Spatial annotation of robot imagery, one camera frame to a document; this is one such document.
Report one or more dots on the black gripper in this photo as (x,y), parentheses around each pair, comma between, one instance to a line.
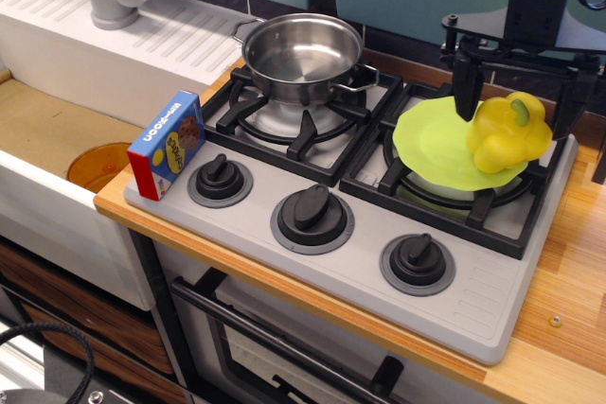
(538,44)

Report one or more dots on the yellow toy bell pepper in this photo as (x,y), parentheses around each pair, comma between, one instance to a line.
(507,132)

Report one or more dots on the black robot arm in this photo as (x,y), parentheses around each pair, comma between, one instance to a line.
(535,37)

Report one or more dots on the lime green plate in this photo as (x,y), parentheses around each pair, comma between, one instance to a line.
(430,139)

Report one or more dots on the black right stove knob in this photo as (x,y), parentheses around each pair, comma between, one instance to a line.
(417,265)

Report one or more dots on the black stove knob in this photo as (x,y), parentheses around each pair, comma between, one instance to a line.
(220,183)
(312,221)
(417,265)

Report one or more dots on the stainless steel pot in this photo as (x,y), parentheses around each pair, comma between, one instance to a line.
(304,58)

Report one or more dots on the grey toy stove top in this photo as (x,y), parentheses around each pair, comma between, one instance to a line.
(357,199)

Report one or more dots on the black middle stove knob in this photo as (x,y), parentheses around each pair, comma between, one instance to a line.
(312,221)

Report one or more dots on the black left stove knob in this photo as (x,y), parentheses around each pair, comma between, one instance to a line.
(220,183)

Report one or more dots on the black right burner grate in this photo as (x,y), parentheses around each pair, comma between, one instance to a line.
(510,219)

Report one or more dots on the black burner grate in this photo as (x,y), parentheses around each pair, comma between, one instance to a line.
(510,219)
(315,142)

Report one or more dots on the black left burner grate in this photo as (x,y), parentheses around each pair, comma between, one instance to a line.
(315,142)

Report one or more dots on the blue cookie box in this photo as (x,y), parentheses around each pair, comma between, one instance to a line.
(163,150)

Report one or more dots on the white toy sink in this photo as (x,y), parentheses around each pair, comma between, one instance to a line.
(68,86)

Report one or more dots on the wooden drawer unit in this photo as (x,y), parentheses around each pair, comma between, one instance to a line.
(127,345)

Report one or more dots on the oven door with black handle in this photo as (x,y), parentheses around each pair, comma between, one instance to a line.
(202,296)

